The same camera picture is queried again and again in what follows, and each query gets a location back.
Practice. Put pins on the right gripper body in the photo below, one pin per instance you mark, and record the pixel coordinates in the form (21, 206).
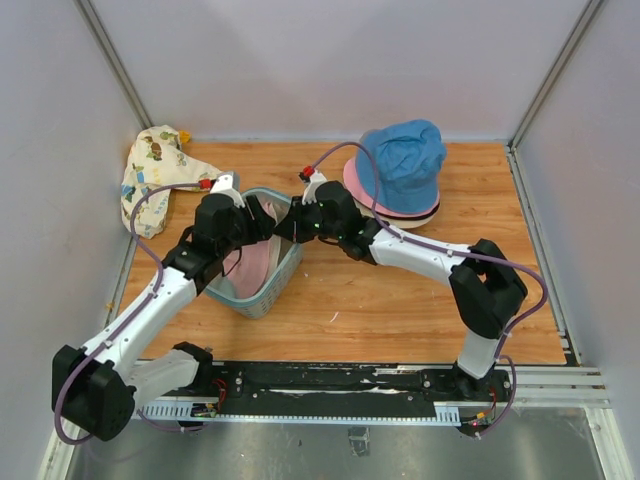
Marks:
(313, 225)

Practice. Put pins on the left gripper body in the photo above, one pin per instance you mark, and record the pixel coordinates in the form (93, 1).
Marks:
(244, 230)

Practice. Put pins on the pink bucket hat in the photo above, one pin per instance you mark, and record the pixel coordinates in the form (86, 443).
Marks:
(352, 183)

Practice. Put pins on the light pink hat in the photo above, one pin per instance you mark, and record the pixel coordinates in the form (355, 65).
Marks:
(246, 270)

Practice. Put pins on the grey plastic laundry basket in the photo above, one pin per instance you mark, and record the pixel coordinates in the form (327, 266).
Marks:
(258, 305)

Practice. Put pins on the beige bucket hat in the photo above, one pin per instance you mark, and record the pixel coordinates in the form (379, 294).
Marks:
(406, 225)

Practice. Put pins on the blue bucket hat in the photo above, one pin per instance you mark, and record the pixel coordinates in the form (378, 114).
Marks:
(401, 165)

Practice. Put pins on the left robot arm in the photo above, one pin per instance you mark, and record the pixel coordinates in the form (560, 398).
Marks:
(97, 387)

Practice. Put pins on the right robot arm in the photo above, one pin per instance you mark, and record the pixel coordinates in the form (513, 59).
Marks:
(487, 291)

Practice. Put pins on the cartoon print cloth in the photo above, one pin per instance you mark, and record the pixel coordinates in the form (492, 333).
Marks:
(156, 159)

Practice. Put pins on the small yellow object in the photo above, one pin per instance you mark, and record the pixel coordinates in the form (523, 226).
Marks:
(184, 137)

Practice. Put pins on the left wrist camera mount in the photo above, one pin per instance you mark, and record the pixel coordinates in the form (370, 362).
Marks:
(227, 184)

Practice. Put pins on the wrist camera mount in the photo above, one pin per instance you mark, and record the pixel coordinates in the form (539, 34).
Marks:
(312, 180)
(227, 184)

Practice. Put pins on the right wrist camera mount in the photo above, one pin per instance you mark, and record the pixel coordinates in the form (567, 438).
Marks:
(312, 180)

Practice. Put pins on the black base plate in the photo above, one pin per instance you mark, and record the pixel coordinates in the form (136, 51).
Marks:
(346, 390)

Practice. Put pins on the aluminium frame rail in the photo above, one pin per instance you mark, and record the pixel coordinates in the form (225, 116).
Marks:
(560, 385)

